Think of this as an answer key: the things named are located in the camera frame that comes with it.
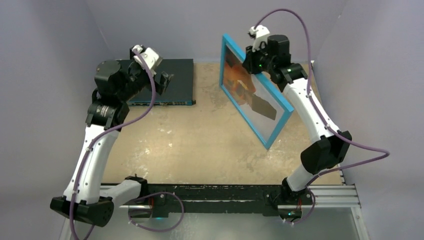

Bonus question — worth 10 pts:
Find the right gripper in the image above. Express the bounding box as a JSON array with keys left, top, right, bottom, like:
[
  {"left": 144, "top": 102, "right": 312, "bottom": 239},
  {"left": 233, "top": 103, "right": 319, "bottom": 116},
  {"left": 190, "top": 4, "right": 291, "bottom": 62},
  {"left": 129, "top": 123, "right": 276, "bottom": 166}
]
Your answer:
[{"left": 243, "top": 42, "right": 276, "bottom": 75}]

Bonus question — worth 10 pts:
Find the hot air balloon photo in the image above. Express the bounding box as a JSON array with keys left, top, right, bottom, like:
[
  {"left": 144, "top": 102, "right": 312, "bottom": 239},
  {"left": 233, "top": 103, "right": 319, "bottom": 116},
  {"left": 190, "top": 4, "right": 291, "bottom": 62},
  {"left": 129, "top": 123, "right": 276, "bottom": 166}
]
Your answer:
[{"left": 222, "top": 44, "right": 285, "bottom": 142}]

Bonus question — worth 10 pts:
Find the blue wooden picture frame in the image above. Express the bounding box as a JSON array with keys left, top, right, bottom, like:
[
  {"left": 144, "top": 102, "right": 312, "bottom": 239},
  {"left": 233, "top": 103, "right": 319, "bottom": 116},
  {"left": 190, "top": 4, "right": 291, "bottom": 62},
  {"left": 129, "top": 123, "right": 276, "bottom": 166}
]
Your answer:
[{"left": 219, "top": 33, "right": 294, "bottom": 150}]

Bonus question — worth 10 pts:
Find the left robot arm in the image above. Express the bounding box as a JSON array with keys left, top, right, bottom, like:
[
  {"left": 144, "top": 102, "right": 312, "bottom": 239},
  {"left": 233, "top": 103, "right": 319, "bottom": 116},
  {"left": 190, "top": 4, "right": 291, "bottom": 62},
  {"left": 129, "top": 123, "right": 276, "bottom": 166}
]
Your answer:
[{"left": 50, "top": 60, "right": 173, "bottom": 227}]

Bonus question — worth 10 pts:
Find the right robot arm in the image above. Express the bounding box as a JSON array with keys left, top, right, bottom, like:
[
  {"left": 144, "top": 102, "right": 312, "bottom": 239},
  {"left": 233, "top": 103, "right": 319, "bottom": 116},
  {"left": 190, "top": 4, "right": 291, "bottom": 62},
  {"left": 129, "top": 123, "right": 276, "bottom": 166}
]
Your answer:
[{"left": 242, "top": 33, "right": 352, "bottom": 204}]

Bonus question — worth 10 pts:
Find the dark blue flat box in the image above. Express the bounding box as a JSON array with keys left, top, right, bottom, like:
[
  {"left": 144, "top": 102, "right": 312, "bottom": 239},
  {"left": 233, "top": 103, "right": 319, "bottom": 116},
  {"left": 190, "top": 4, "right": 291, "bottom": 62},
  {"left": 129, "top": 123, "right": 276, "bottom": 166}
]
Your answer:
[{"left": 112, "top": 58, "right": 197, "bottom": 108}]

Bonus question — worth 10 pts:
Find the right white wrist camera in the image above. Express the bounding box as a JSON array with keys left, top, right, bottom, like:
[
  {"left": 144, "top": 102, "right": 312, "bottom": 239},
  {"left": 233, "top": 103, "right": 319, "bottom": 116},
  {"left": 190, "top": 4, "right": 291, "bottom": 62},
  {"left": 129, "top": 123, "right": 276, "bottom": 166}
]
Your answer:
[{"left": 248, "top": 24, "right": 270, "bottom": 52}]

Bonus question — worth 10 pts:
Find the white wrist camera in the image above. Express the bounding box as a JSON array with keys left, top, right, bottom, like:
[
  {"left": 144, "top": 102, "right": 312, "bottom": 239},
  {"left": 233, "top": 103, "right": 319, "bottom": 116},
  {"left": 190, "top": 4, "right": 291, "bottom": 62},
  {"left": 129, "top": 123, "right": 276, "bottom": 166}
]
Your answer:
[
  {"left": 130, "top": 45, "right": 163, "bottom": 76},
  {"left": 248, "top": 24, "right": 270, "bottom": 52}
]

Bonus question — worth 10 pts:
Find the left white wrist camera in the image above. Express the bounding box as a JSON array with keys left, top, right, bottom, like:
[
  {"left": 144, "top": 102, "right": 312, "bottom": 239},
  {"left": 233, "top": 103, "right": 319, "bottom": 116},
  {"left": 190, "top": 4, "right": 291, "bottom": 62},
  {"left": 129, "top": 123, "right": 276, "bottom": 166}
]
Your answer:
[{"left": 130, "top": 45, "right": 163, "bottom": 76}]

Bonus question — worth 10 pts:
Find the black aluminium mounting rail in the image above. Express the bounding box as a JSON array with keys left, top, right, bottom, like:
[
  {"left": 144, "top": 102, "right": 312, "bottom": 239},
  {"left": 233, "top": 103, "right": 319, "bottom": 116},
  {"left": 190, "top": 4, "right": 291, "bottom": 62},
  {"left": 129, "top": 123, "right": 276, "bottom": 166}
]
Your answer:
[{"left": 114, "top": 183, "right": 360, "bottom": 220}]

